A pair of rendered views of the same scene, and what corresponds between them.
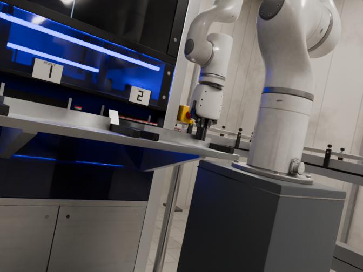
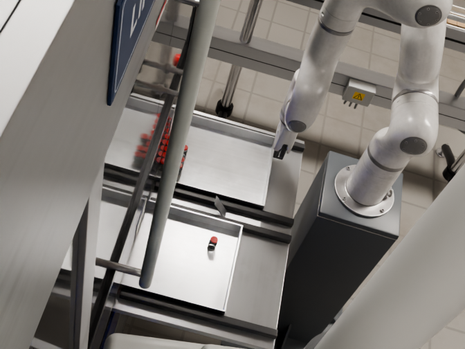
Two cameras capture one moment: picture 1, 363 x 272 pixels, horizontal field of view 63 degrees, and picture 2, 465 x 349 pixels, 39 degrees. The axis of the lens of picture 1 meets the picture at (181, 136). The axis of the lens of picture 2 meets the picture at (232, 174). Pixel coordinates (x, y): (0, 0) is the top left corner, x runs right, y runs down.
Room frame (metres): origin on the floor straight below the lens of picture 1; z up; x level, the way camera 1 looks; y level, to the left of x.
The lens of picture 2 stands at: (0.36, 1.09, 2.37)
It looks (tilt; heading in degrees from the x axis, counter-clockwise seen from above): 52 degrees down; 302
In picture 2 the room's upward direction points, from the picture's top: 20 degrees clockwise
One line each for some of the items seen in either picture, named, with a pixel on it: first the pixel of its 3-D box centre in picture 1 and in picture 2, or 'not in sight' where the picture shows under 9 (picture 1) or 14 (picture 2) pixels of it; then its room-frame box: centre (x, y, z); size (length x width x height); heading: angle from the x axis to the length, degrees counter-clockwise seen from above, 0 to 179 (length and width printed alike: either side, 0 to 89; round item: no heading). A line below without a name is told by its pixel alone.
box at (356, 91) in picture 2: not in sight; (358, 92); (1.16, -0.93, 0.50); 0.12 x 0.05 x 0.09; 37
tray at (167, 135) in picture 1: (151, 130); (212, 158); (1.05, 0.11, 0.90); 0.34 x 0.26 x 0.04; 38
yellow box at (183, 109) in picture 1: (184, 114); not in sight; (1.33, 0.01, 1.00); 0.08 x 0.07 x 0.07; 37
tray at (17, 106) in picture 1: (47, 110); (169, 252); (0.88, 0.41, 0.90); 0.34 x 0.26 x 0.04; 37
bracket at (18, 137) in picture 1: (13, 144); not in sight; (0.77, 0.42, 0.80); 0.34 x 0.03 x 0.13; 37
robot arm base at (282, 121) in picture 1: (278, 136); (374, 174); (0.72, -0.23, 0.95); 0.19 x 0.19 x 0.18
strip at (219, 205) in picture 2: (121, 121); (238, 212); (0.87, 0.18, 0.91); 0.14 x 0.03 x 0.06; 38
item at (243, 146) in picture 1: (207, 135); not in sight; (1.62, -0.14, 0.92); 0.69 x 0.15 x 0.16; 127
